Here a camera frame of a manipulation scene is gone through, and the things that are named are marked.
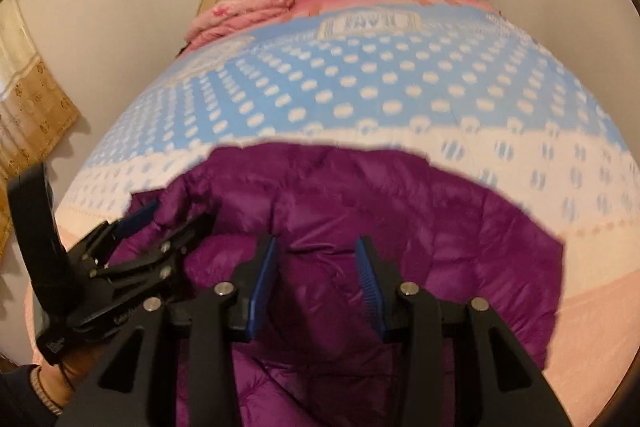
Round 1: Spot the beige curtain side window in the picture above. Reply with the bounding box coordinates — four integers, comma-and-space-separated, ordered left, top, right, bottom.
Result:
0, 0, 79, 245

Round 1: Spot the purple down jacket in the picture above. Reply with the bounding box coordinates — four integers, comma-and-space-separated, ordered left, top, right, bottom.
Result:
113, 143, 563, 426

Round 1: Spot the polka dot bed sheet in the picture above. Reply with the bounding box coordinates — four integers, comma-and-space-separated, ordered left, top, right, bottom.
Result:
56, 0, 639, 426

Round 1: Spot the person's left hand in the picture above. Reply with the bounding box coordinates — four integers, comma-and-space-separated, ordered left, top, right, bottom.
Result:
37, 343, 108, 409

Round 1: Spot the pink folded blanket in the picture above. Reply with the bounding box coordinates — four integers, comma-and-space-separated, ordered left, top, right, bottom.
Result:
183, 0, 298, 53

